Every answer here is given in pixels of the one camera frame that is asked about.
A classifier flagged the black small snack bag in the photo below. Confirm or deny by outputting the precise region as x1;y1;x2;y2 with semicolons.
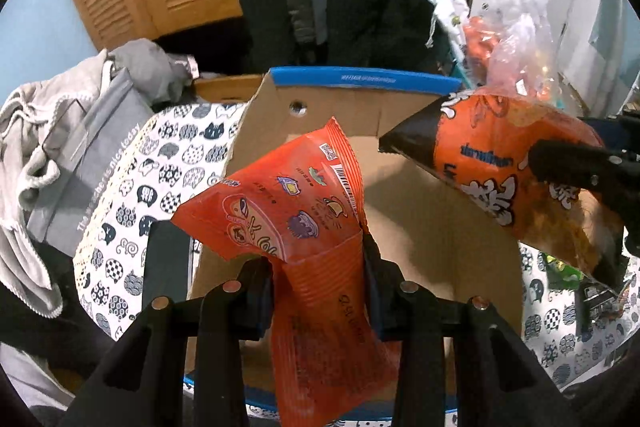
575;280;624;335

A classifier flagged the red snack bag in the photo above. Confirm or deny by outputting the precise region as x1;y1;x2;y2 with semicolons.
171;119;400;426

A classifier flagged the white plastic bag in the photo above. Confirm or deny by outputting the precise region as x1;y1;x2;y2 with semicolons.
425;0;471;74

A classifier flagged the blue cardboard box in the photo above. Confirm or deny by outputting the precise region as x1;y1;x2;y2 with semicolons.
182;66;524;421

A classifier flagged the teal cardboard box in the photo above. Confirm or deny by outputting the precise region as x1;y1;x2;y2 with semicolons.
450;58;476;89

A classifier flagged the cat pattern tablecloth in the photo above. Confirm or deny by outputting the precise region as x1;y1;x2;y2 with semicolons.
74;103;639;387

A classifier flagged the black smartphone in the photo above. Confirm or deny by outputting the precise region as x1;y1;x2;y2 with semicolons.
142;221;192;308

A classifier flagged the green snack bag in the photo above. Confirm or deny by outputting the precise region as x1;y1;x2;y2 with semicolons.
542;254;584;291

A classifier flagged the orange black chip bag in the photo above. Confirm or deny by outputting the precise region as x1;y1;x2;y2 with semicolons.
378;88;623;288

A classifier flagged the grey storage bag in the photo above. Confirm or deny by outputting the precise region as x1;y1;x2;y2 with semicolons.
27;69;152;257

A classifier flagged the grey hoodie pile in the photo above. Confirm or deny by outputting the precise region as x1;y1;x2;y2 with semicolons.
1;39;200;319

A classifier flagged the clear bag of fruit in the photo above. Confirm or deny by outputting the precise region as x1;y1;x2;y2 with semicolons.
463;0;563;108

